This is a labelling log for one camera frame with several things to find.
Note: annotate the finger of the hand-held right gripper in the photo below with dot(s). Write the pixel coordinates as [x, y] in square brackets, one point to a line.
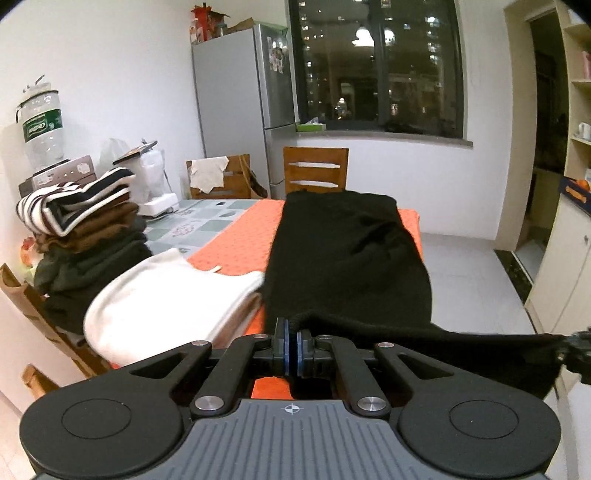
[575, 350]

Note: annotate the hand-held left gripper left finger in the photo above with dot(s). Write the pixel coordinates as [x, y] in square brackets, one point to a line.
[287, 350]

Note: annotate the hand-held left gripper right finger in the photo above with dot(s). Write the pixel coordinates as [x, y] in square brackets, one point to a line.
[301, 355]

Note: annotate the black garment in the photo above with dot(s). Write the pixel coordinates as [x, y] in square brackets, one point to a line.
[346, 258]

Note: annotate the pile of dark folded clothes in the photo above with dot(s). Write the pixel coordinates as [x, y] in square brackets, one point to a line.
[83, 272]

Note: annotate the beige shelving cabinet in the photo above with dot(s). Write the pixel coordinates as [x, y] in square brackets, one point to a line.
[572, 258]

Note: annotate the orange flower-print mat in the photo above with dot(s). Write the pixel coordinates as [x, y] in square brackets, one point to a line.
[240, 240]

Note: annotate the white folded cloth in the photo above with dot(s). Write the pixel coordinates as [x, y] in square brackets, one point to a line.
[175, 300]

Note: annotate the checked patterned tablecloth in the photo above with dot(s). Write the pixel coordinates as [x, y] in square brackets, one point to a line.
[198, 221]

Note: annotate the brown paper bag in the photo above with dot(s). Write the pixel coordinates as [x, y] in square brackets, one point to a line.
[258, 189]

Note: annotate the orange fruit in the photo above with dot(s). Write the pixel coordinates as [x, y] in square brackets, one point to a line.
[584, 183]

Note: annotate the white appliance base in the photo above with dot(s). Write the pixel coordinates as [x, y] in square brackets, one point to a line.
[159, 205]

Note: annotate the beige cloth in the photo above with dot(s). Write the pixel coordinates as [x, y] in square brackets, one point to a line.
[207, 173]

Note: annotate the clear plastic bag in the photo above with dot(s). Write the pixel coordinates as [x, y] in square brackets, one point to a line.
[152, 180]

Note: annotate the white cup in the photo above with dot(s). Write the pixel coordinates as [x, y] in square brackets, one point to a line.
[584, 130]

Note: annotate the green tissue box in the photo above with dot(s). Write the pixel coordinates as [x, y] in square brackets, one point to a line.
[310, 127]

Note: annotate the brown folded garment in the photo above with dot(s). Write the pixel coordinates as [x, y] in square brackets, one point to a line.
[92, 228]

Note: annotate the grey window sill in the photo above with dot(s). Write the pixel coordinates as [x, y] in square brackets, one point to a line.
[392, 138]

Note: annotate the dark flat racket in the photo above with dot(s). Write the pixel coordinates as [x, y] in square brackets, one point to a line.
[136, 152]

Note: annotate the striped folded garment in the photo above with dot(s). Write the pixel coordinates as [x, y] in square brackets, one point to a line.
[69, 203]

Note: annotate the grey refrigerator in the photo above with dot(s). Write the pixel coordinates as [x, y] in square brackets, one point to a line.
[231, 92]

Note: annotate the pink water dispenser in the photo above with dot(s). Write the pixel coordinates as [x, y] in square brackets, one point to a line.
[69, 170]

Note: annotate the pink bottle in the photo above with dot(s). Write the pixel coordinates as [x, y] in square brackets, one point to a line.
[586, 64]

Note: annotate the dark window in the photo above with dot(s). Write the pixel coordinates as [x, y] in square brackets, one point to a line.
[369, 69]

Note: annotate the clear water bottle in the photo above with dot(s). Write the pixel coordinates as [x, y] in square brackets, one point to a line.
[44, 134]

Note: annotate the brown cardboard box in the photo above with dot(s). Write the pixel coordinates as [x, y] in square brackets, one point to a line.
[240, 25]

